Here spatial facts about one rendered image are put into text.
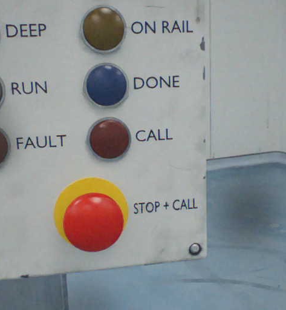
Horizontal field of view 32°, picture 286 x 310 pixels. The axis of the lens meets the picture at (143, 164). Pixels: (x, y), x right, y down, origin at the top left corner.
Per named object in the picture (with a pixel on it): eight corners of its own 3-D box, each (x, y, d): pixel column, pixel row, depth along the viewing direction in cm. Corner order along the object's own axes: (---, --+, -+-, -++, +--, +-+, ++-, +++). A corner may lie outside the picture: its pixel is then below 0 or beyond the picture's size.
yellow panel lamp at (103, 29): (126, 50, 32) (124, 5, 32) (83, 51, 32) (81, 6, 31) (124, 50, 33) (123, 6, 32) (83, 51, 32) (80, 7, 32)
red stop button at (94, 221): (126, 252, 33) (124, 194, 32) (65, 259, 32) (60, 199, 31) (118, 230, 37) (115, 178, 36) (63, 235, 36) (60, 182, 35)
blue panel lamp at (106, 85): (129, 106, 33) (127, 63, 32) (87, 108, 32) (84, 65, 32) (127, 105, 34) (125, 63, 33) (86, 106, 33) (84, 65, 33)
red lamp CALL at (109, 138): (131, 158, 34) (129, 118, 33) (90, 161, 33) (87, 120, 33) (129, 157, 34) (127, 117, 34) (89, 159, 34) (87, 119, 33)
